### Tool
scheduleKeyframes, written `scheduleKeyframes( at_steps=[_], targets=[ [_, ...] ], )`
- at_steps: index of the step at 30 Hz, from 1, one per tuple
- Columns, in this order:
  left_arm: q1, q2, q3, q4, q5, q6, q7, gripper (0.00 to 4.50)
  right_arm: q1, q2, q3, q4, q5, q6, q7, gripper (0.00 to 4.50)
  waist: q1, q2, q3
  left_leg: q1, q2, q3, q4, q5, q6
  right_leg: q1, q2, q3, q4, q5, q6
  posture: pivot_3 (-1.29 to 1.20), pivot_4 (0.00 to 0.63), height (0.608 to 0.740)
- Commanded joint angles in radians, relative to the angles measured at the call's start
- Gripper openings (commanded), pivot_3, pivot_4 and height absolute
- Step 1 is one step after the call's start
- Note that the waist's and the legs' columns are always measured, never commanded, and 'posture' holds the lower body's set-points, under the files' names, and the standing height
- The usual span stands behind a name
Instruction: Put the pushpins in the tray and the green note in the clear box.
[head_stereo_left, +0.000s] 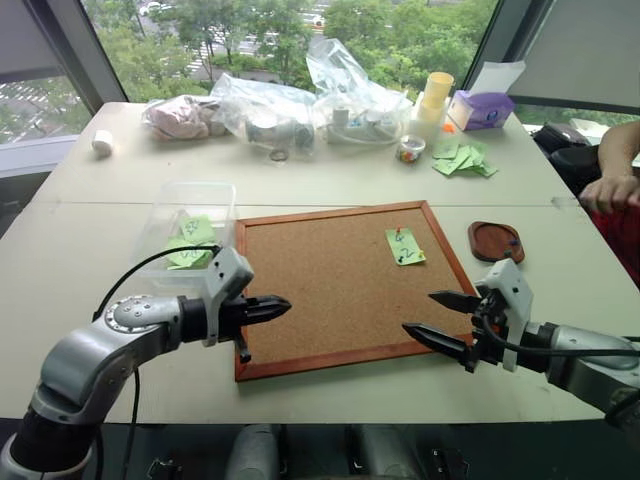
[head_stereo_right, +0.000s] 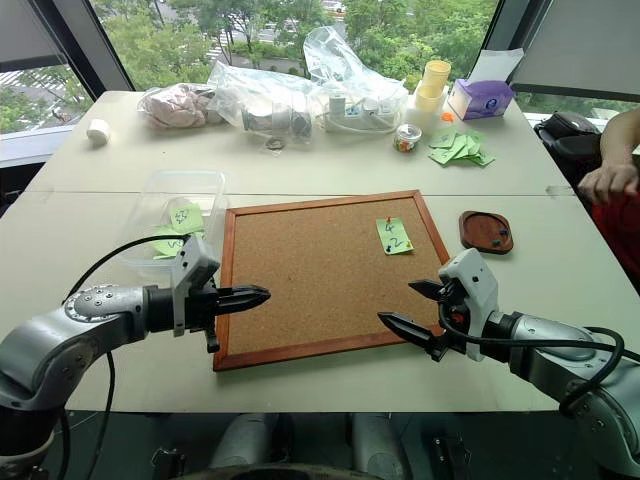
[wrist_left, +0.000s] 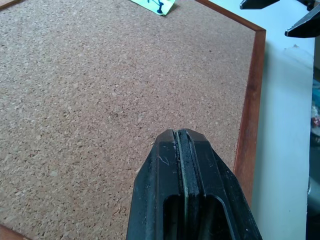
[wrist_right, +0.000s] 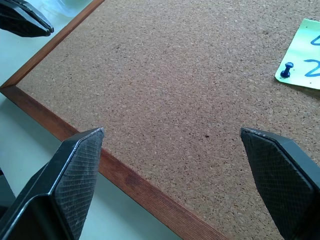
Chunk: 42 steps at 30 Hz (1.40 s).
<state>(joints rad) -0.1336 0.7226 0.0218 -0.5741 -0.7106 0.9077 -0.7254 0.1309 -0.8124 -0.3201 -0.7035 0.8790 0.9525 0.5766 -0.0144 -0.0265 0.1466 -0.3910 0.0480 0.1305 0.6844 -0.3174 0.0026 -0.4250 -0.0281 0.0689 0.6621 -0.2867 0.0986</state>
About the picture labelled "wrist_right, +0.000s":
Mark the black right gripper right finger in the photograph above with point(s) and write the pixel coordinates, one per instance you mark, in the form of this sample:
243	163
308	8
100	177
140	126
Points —
282	180

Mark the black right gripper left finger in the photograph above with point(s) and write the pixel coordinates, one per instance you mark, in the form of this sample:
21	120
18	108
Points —
62	190

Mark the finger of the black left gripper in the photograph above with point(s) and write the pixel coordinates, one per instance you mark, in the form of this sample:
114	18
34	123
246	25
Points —
37	15
17	21

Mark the blue push pin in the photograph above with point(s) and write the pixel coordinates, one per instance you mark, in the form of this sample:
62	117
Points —
286	71

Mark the green paper note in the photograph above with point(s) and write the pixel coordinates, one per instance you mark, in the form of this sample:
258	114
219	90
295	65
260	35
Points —
300	50

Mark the cork board with wooden frame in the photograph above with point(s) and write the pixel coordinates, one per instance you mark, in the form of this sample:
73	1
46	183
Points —
162	75

